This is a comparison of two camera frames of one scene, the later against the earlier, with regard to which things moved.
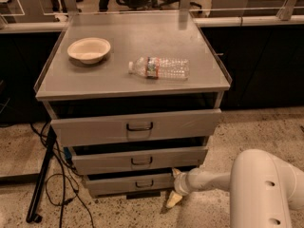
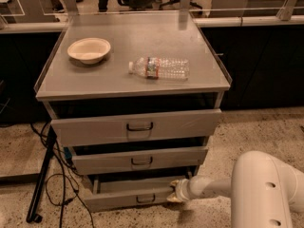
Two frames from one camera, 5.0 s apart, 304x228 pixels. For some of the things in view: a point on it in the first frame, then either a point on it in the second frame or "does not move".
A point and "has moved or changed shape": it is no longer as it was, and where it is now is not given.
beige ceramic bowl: x=89 y=49 does not move
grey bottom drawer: x=119 y=186 has moved or changed shape
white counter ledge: x=63 y=28 does not move
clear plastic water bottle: x=159 y=67 does not move
